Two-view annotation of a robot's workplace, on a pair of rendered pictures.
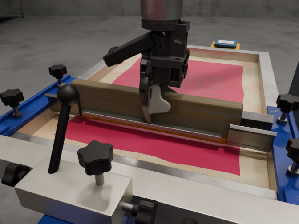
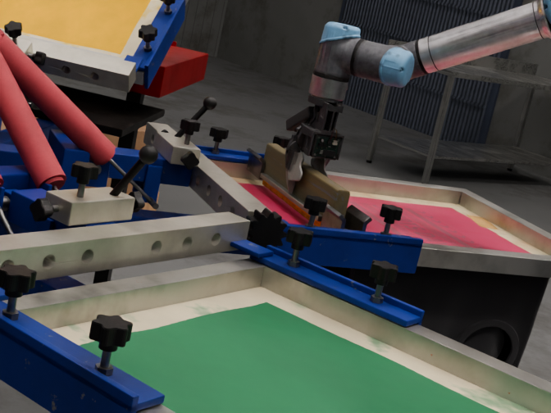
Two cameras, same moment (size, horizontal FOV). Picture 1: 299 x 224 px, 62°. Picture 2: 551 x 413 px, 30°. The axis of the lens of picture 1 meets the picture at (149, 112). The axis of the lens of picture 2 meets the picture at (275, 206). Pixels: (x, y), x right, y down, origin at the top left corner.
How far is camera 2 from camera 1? 1.80 m
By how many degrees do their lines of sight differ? 46
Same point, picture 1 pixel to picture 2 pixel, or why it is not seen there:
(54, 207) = (161, 144)
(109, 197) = (182, 145)
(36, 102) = (240, 156)
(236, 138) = (325, 220)
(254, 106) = not seen: hidden behind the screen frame
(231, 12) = not seen: outside the picture
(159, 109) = (294, 176)
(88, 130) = (253, 191)
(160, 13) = (313, 88)
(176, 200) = (211, 175)
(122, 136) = (269, 202)
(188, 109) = (314, 184)
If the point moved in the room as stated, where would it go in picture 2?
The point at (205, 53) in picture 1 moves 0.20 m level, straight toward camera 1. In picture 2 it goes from (529, 236) to (462, 231)
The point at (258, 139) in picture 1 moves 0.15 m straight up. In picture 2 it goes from (334, 222) to (352, 147)
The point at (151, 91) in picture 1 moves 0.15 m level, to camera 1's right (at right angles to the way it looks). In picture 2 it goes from (297, 158) to (346, 179)
